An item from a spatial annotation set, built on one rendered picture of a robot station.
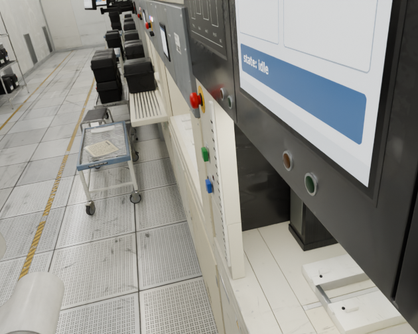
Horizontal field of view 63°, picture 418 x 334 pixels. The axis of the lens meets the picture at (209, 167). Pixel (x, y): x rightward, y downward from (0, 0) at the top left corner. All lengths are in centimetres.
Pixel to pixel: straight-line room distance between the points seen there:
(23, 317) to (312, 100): 53
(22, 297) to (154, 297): 157
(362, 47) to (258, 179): 86
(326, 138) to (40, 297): 54
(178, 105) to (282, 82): 200
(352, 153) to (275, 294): 75
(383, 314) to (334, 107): 72
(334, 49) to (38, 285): 59
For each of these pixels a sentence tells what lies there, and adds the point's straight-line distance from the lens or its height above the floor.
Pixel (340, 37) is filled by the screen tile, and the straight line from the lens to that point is 25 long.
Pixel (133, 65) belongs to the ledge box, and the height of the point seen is 105.
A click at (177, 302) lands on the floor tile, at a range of 214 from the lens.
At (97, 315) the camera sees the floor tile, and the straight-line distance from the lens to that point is 223.
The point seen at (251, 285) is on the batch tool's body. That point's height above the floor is 87.
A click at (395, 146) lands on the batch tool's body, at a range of 22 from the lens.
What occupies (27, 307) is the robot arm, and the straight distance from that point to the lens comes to 66.
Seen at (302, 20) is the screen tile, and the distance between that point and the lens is 30.
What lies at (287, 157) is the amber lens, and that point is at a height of 144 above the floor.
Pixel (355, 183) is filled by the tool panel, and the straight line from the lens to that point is 26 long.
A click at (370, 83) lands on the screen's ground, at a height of 154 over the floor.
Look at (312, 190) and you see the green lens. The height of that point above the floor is 143.
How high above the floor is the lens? 160
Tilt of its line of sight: 28 degrees down
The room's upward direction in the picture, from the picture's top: 7 degrees counter-clockwise
